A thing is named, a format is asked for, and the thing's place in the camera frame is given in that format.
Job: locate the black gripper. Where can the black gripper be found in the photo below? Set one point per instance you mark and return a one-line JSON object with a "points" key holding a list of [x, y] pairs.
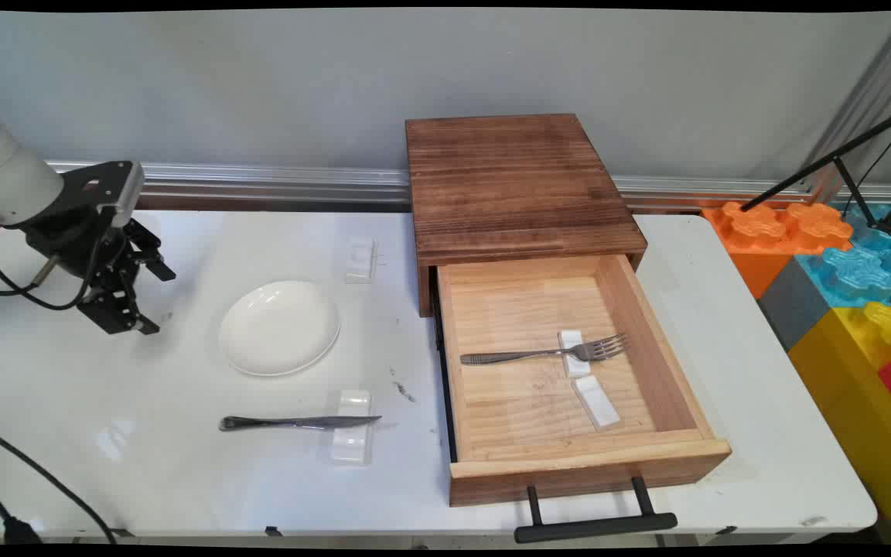
{"points": [[78, 244]]}

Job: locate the silver table knife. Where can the silver table knife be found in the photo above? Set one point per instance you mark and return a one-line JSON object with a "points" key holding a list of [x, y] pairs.
{"points": [[291, 422]]}

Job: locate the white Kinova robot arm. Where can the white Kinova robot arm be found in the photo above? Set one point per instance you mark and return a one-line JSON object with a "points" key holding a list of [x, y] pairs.
{"points": [[12, 178]]}

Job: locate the white round plate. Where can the white round plate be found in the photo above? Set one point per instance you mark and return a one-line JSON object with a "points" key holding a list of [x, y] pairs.
{"points": [[279, 329]]}

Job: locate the white cutlery rest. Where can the white cutlery rest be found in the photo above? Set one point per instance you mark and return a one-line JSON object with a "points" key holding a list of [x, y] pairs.
{"points": [[350, 447], [360, 259], [597, 402], [575, 366]]}

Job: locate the black table clip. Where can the black table clip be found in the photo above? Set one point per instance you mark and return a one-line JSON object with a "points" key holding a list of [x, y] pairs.
{"points": [[272, 531], [726, 530]]}

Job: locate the dark wooden drawer cabinet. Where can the dark wooden drawer cabinet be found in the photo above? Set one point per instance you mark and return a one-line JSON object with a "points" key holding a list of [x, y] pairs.
{"points": [[515, 182]]}

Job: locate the silver fork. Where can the silver fork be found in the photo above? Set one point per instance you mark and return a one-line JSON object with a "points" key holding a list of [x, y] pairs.
{"points": [[523, 356]]}

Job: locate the light wooden drawer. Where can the light wooden drawer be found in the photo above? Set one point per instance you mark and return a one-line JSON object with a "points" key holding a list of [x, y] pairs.
{"points": [[585, 472]]}

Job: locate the orange foam block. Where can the orange foam block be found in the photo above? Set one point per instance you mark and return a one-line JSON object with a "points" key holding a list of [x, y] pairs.
{"points": [[770, 232]]}

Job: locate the grey foam block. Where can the grey foam block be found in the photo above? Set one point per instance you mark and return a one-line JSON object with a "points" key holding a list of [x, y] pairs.
{"points": [[793, 305]]}

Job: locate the black tripod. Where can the black tripod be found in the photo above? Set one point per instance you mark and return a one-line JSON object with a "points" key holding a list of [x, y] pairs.
{"points": [[832, 158]]}

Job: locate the blue foam block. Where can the blue foam block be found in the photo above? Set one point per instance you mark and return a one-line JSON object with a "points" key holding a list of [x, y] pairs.
{"points": [[859, 271]]}

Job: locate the colourful giant toy blocks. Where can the colourful giant toy blocks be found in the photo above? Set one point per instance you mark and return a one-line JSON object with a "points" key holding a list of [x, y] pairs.
{"points": [[855, 402]]}

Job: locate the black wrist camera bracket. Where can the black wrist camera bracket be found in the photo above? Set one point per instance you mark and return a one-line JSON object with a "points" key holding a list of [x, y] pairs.
{"points": [[97, 189]]}

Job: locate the aluminium wall rail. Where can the aluminium wall rail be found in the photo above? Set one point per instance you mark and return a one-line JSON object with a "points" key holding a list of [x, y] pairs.
{"points": [[260, 182]]}

